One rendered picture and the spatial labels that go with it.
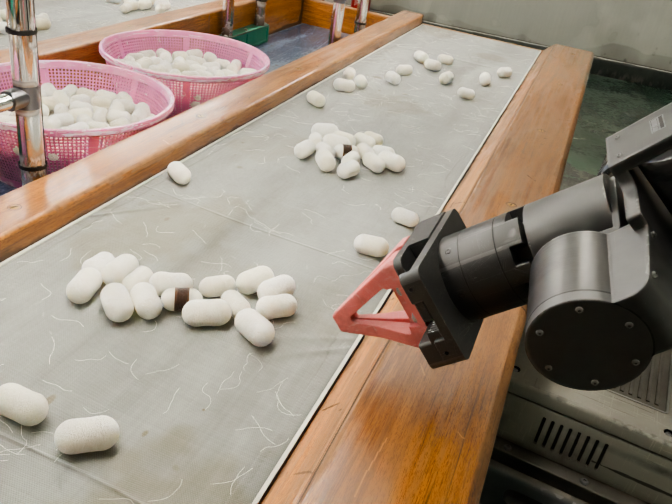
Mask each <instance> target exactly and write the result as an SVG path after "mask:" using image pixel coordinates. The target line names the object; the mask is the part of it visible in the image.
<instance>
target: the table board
mask: <svg viewBox="0 0 672 504"><path fill-rule="evenodd" d="M332 10H333V3H331V2H326V1H322V0H304V4H303V13H302V22H301V23H304V24H309V25H313V26H317V27H321V28H325V29H330V25H331V18H332ZM356 13H357V8H353V7H348V6H345V10H344V17H343V24H342V31H341V32H342V33H347V34H353V32H354V26H355V23H354V21H355V19H356ZM388 17H390V16H388V15H384V14H379V13H375V12H370V11H368V12H367V18H366V25H365V28H367V27H369V26H371V25H373V24H375V23H377V22H380V21H383V20H385V19H387V18H388ZM422 24H424V23H422ZM424 25H428V24H424ZM428 26H432V25H428ZM432 27H437V26H432ZM437 28H441V27H437ZM441 29H445V30H450V29H446V28H441ZM450 31H454V32H459V31H455V30H450ZM459 33H463V32H459ZM463 34H467V35H472V34H468V33H463ZM472 36H476V37H481V36H477V35H472ZM481 38H485V39H490V38H486V37H481ZM490 40H494V39H490ZM494 41H498V42H503V41H499V40H494ZM503 43H507V44H512V43H508V42H503ZM512 45H516V46H521V45H517V44H512ZM521 47H525V46H521ZM525 48H529V49H534V48H530V47H525ZM534 50H538V51H540V50H539V49H534Z"/></svg>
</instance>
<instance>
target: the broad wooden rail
mask: <svg viewBox="0 0 672 504"><path fill-rule="evenodd" d="M593 59H594V53H593V52H591V51H586V50H582V49H577V48H573V47H568V46H564V45H559V44H553V45H552V46H550V47H548V48H547V49H545V50H543V51H542V53H541V54H540V55H539V57H538V58H537V60H536V62H535V63H534V65H533V66H532V68H531V70H530V71H529V73H528V74H527V76H526V78H525V79H524V81H523V82H522V84H521V86H520V87H519V89H518V90H517V92H516V94H515V95H514V97H513V99H512V100H511V102H510V103H509V105H508V107H507V108H506V110H505V111H504V113H503V115H502V116H501V118H500V119H499V121H498V123H497V124H496V126H495V127H494V129H493V131H492V132H491V134H490V135H489V137H488V139H487V140H486V142H485V143H484V145H483V147H482V148H481V150H480V152H479V153H478V155H477V156H476V158H475V160H474V161H473V163H472V164H471V166H470V168H469V169H468V171H467V172H466V174H465V176H464V177H463V179H462V180H461V182H460V184H459V185H458V187H457V188H456V190H455V192H454V193H453V195H452V196H451V198H450V200H449V201H448V203H447V205H446V206H445V208H444V209H443V211H442V212H447V211H449V210H451V209H456V210H457V211H458V213H459V215H460V216H461V218H462V220H463V222H464V224H465V226H466V228H468V227H470V226H473V225H476V224H478V223H481V222H483V221H486V220H488V219H491V218H493V217H496V216H498V215H501V214H503V213H506V212H508V211H511V210H513V209H516V208H518V207H521V206H523V205H526V204H529V203H531V202H534V201H536V200H539V199H541V198H544V197H546V196H549V195H551V194H554V193H556V192H559V190H560V186H561V182H562V178H563V174H564V170H565V166H566V162H567V158H568V155H569V151H570V147H571V143H572V139H573V135H574V131H575V128H576V124H577V120H578V116H579V112H580V108H581V104H582V101H583V97H584V93H585V89H586V85H587V81H588V78H589V74H590V70H591V66H592V62H593ZM527 305H528V304H527ZM527 305H524V306H521V307H517V308H514V309H511V310H508V311H505V312H502V313H498V314H495V315H492V316H489V317H487V318H484V320H483V322H482V325H481V328H480V331H479V333H478V336H477V339H476V341H475V344H474V347H473V350H472V352H471V355H470V358H469V359H468V360H464V361H461V362H457V363H454V364H450V365H445V366H442V367H438V368H435V369H432V368H431V367H430V366H429V364H428V363H427V361H426V359H425V357H424V356H423V354H422V352H421V350H420V349H419V348H417V347H414V346H410V345H406V344H403V343H399V342H396V341H392V340H388V339H385V338H380V337H374V336H367V335H365V336H364V338H363V339H362V341H361V343H360V344H359V346H358V347H357V349H356V351H355V352H354V354H353V356H352V357H351V359H350V360H349V362H348V364H347V365H346V367H345V368H344V370H343V372H342V373H341V375H340V376H339V378H338V380H337V381H336V383H335V384H334V386H333V388H332V389H331V391H330V392H329V394H328V396H327V397H326V399H325V400H324V402H323V404H322V405H321V407H320V409H319V410H318V412H317V413H316V415H315V417H314V418H313V420H312V421H311V423H310V425H309V426H308V428H307V429H306V431H305V433H304V434H303V436H302V437H301V439H300V441H299V442H298V444H297V445H296V447H295V449H294V450H293V452H292V453H291V455H290V457H289V458H288V460H287V462H286V463H285V465H284V466H283V468H282V470H281V471H280V473H279V474H278V476H277V478H276V479H275V481H274V482H273V484H272V486H271V487H270V489H269V490H268V492H267V494H266V495H265V497H264V498H263V500H262V502H261V503H260V504H479V501H480V497H481V493H482V490H483V486H484V482H485V478H486V474H487V470H488V466H489V462H490V458H491V454H492V451H493V447H494V443H495V439H496V435H497V431H498V427H499V423H500V419H501V416H502V412H503V408H504V404H505V400H506V396H507V392H508V388H509V384H510V380H511V377H512V373H513V369H514V365H515V361H516V357H517V353H518V349H519V345H520V341H521V338H522V334H523V330H524V326H525V322H526V317H527Z"/></svg>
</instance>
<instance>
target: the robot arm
mask: <svg viewBox="0 0 672 504"><path fill-rule="evenodd" d="M606 149H607V159H608V168H609V170H610V171H611V173H612V174H613V175H614V176H613V177H609V176H608V175H607V174H606V173H604V174H602V175H599V176H597V177H594V178H592V179H589V180H586V181H584V182H581V183H579V184H576V185H574V186H571V187H569V188H566V189H564V190H561V191H559V192H556V193H554V194H551V195H549V196H546V197H544V198H541V199H539V200H536V201H534V202H531V203H529V204H526V205H523V206H521V207H518V208H516V209H513V210H511V211H508V212H506V213H503V214H501V215H498V216H496V217H493V218H491V219H488V220H486V221H483V222H481V223H478V224H476V225H473V226H470V227H468V228H466V226H465V224H464V222H463V220H462V218H461V216H460V215H459V213H458V211H457V210H456V209H451V210H449V211H447V212H442V213H440V214H437V215H435V216H432V217H430V218H428V219H425V220H423V221H421V222H420V223H419V224H418V225H417V227H416V228H415V230H414V231H413V233H412V234H411V235H410V236H407V237H405V238H403V239H402V240H401V241H400V242H399V243H398V244H397V245H396V247H395V248H394V249H393V250H392V251H391V252H390V253H389V254H388V255H387V256H386V257H385V258H384V260H383V261H382V262H381V263H380V264H379V265H378V266H377V267H376V268H375V269H374V270H373V271H372V273H371V274H370V275H369V276H368V277H367V278H366V279H365V280H364V281H363V282H362V283H361V284H360V285H359V286H358V288H357V289H356V290H355V291H354V292H353V293H352V294H351V295H350V296H349V297H348V298H347V299H346V300H345V301H344V302H343V303H342V304H341V305H340V307H339V308H338V309H337V310H336V311H335V312H334V314H333V319H334V320H335V322H336V324H337V325H338V327H339V329H340V330H341V331H342V332H347V333H353V334H360V335H367V336H374V337H380V338H385V339H388V340H392V341H396V342H399V343H403V344H406V345H410V346H414V347H417V348H419V349H420V350H421V352H422V354H423V356H424V357H425V359H426V361H427V363H428V364H429V366H430V367H431V368H432V369H435V368H438V367H442V366H445V365H450V364H454V363H457V362H461V361H464V360H468V359H469V358H470V355H471V352H472V350H473V347H474V344H475V341H476V339H477V336H478V333H479V331H480V328H481V325H482V322H483V320H484V318H487V317H489V316H492V315H495V314H498V313H502V312H505V311H508V310H511V309H514V308H517V307H521V306H524V305H527V304H528V305H527V317H526V330H525V350H526V354H527V356H528V359H529V360H530V362H531V364H532V365H533V366H534V368H535V369H536V370H537V371H538V372H539V373H541V374H542V375H543V376H544V377H546V378H547V379H549V380H551V381H553V382H555V383H557V384H559V385H562V386H565V387H568V388H572V389H577V390H586V391H598V390H607V389H612V388H616V387H619V386H622V385H624V384H626V383H628V382H630V381H632V380H634V379H635V378H637V377H638V376H639V375H640V374H641V373H642V372H643V371H644V370H645V369H646V368H647V366H648V365H649V363H650V361H651V359H652V357H653V356H654V355H656V354H659V353H662V352H664V351H667V350H670V349H672V102H671V103H669V104H668V105H666V106H664V107H662V108H660V109H659V110H657V111H655V112H653V113H651V114H649V115H648V116H646V117H644V118H642V119H640V120H638V121H637V122H635V123H633V124H631V125H629V126H627V127H626V128H624V129H622V130H620V131H618V132H616V133H615V134H613V135H611V136H609V137H607V138H606ZM382 289H386V290H388V289H393V291H394V293H395V295H396V296H397V298H398V300H399V302H400V303H401V305H402V307H403V309H404V310H403V311H396V312H389V313H378V314H358V313H357V311H358V310H359V309H360V308H361V307H362V306H363V305H364V304H365V303H367V302H368V301H369V300H370V299H371V298H372V297H374V296H375V295H376V294H377V293H378V292H379V291H380V290H382Z"/></svg>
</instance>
